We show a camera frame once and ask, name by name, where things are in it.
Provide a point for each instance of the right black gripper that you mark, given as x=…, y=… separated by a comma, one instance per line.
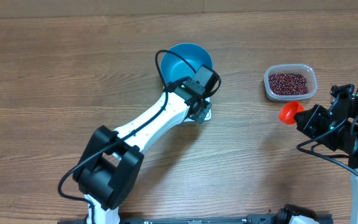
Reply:
x=307, y=119

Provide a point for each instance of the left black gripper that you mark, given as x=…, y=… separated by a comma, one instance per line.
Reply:
x=202, y=115

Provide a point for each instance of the red measuring scoop blue handle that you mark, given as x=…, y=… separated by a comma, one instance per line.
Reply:
x=289, y=110

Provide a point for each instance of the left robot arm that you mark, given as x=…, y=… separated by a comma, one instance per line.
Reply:
x=111, y=161

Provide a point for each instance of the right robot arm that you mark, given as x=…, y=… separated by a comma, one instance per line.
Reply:
x=345, y=102

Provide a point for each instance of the blue plastic bowl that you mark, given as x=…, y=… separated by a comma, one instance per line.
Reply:
x=174, y=68

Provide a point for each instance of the red adzuki beans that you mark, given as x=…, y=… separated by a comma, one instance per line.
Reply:
x=288, y=84

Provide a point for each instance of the clear plastic container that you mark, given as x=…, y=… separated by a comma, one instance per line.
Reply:
x=303, y=69

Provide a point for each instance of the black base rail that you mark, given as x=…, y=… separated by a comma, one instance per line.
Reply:
x=288, y=214

